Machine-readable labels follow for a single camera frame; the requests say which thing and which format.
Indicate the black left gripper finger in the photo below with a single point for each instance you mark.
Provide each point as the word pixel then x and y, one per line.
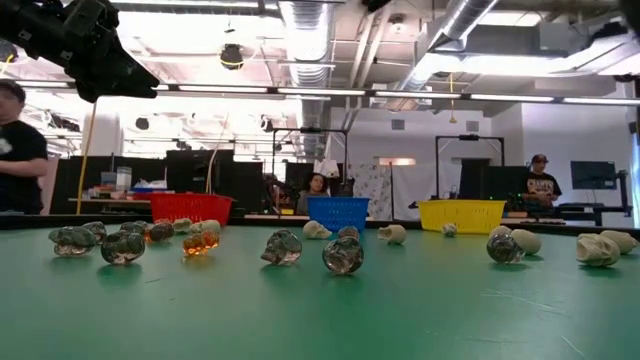
pixel 115 75

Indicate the wooden work table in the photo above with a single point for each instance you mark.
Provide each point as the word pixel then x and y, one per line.
pixel 100 200

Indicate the glowing wall lamp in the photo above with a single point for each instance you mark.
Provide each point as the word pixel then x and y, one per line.
pixel 396 161

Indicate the clear plastic container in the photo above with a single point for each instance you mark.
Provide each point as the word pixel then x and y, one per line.
pixel 124 177

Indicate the black desk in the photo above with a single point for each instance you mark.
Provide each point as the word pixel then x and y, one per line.
pixel 590 209

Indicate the black metal gantry frame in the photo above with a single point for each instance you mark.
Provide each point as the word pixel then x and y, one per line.
pixel 470 137
pixel 310 130

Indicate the clear glass skull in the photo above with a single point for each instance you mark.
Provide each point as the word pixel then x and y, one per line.
pixel 281 247
pixel 343 255
pixel 348 231
pixel 122 247
pixel 504 249
pixel 127 226
pixel 140 226
pixel 161 231
pixel 100 230
pixel 71 241

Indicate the black round ceiling fixture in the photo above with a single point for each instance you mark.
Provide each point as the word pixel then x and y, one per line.
pixel 231 56

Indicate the black partition wall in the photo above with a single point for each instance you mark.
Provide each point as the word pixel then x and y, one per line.
pixel 200 170

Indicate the silver ventilation duct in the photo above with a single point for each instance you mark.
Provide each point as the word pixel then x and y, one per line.
pixel 460 20
pixel 307 30

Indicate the person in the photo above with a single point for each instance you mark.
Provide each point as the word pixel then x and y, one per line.
pixel 314 192
pixel 542 187
pixel 20 165

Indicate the black wall monitor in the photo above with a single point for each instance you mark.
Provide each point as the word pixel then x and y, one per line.
pixel 593 175

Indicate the yellow plastic basket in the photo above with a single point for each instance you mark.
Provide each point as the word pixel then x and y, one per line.
pixel 462 216

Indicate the patterned white sheet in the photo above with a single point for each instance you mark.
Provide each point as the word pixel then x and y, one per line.
pixel 370 190

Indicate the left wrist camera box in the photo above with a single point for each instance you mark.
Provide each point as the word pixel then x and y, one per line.
pixel 90 17

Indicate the blue plastic basket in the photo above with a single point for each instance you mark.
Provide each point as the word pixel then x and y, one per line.
pixel 338 212

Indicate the long ceiling light strip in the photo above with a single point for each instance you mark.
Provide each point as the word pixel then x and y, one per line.
pixel 417 94
pixel 321 91
pixel 222 88
pixel 163 87
pixel 511 97
pixel 600 101
pixel 47 84

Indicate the black ceiling spot lamp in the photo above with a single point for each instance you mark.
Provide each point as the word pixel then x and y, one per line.
pixel 142 123
pixel 266 124

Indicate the pink curtain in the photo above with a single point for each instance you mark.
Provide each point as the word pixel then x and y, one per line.
pixel 53 190

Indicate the red plastic basket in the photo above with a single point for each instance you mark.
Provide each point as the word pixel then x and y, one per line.
pixel 190 207

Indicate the green table mat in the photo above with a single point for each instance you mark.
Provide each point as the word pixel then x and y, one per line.
pixel 320 310

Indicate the white hanging cloth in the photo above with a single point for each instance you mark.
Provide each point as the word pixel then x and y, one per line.
pixel 326 167

